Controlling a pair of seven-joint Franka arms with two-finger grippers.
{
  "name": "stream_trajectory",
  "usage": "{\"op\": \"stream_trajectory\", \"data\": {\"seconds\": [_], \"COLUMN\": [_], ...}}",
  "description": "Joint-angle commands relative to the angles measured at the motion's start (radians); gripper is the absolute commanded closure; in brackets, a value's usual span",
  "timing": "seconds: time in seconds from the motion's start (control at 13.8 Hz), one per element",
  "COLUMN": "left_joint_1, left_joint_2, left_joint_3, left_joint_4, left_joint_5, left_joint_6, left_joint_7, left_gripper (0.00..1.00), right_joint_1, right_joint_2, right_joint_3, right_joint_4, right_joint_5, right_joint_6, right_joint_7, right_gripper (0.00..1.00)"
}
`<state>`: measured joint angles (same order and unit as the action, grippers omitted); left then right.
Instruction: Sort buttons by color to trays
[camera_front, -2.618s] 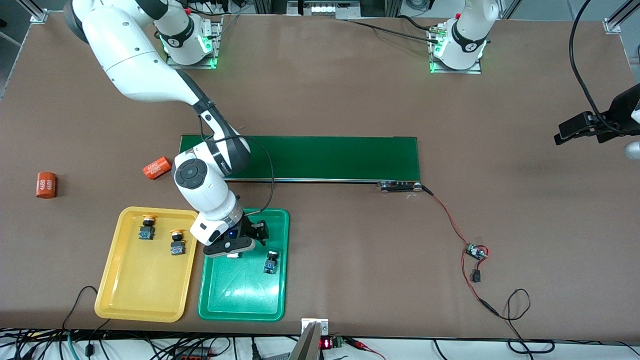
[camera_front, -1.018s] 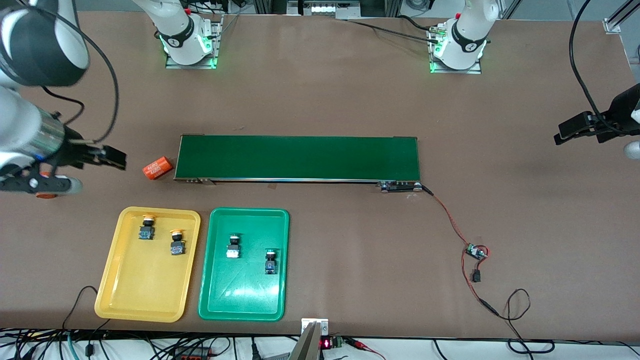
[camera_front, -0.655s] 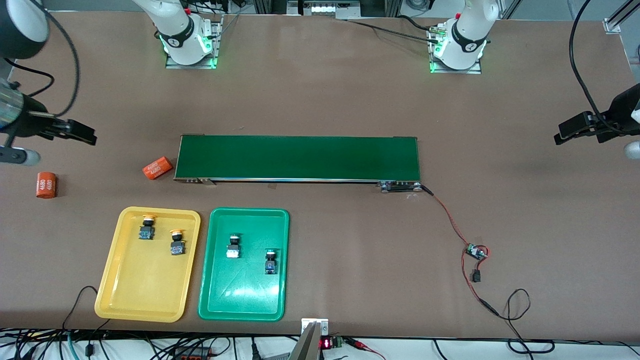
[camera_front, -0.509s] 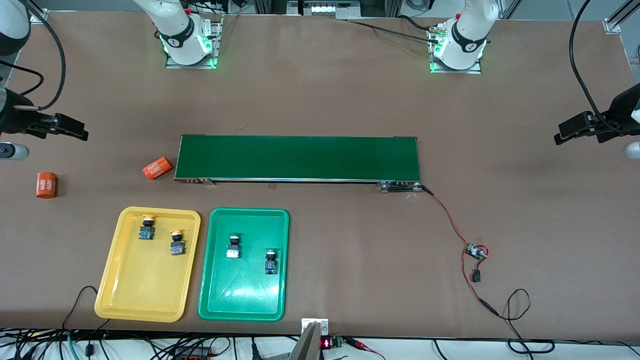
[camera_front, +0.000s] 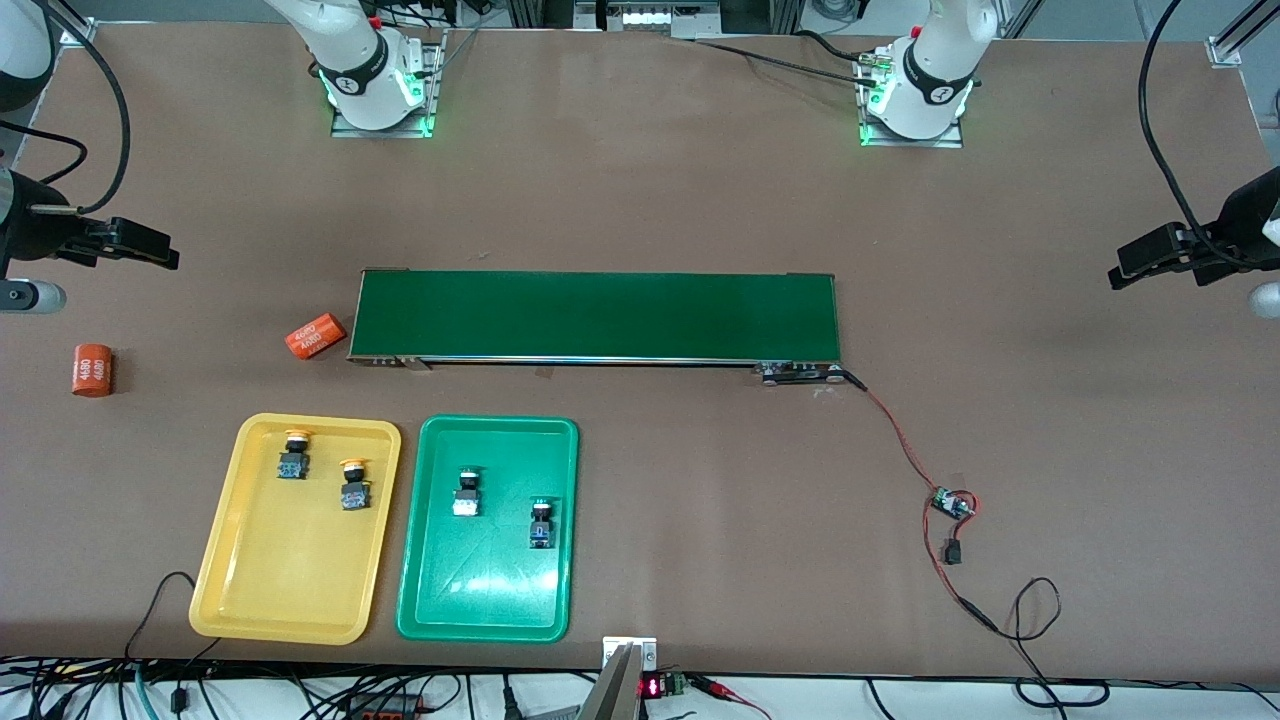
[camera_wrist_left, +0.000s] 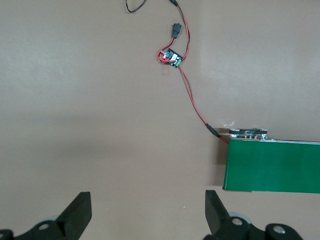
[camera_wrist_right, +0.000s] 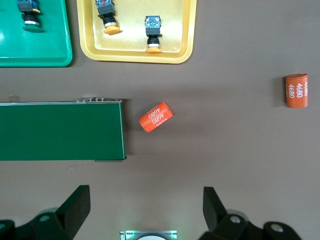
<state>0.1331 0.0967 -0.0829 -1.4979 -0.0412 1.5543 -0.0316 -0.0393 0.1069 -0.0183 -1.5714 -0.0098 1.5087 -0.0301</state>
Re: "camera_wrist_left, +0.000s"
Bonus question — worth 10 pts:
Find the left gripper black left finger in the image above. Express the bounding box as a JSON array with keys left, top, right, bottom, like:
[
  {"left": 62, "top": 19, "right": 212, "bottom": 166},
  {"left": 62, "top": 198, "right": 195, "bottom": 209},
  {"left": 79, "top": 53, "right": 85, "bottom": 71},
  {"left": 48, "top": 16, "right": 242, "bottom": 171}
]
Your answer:
[{"left": 0, "top": 191, "right": 92, "bottom": 240}]

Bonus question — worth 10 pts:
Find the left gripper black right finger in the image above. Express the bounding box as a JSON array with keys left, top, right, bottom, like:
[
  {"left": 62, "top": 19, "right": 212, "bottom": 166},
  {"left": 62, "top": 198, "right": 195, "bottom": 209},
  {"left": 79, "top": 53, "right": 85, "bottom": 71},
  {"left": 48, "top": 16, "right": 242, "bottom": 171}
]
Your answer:
[{"left": 204, "top": 189, "right": 303, "bottom": 240}]

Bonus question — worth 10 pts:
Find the green conveyor belt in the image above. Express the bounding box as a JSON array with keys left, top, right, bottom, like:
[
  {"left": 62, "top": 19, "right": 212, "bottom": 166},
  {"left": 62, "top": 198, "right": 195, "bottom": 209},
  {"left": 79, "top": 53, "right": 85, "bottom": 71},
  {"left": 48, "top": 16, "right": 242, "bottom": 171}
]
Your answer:
[{"left": 222, "top": 127, "right": 320, "bottom": 195}]

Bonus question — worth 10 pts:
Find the small circuit board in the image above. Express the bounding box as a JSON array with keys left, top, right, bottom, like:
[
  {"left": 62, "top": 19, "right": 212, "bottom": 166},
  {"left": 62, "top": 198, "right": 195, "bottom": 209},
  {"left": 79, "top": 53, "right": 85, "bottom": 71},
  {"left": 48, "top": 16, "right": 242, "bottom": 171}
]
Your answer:
[{"left": 158, "top": 48, "right": 183, "bottom": 69}]

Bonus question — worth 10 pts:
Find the red black conveyor cable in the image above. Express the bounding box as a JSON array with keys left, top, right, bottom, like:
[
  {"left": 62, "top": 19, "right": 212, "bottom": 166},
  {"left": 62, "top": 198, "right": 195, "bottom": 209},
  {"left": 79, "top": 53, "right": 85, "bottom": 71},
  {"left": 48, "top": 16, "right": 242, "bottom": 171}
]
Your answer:
[{"left": 156, "top": 0, "right": 230, "bottom": 145}]

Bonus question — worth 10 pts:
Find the black cable connector plug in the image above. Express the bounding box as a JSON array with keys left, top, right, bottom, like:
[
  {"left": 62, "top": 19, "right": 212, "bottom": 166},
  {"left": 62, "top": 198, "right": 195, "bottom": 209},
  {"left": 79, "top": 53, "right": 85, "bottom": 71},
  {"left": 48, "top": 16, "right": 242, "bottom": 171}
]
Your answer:
[{"left": 170, "top": 22, "right": 183, "bottom": 40}]

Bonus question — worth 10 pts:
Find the looped black power cable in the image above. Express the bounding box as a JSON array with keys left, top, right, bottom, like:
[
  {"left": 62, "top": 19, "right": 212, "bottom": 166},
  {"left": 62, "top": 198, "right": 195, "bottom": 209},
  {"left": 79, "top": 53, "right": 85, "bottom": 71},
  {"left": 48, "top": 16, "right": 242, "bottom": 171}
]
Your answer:
[{"left": 123, "top": 0, "right": 149, "bottom": 14}]

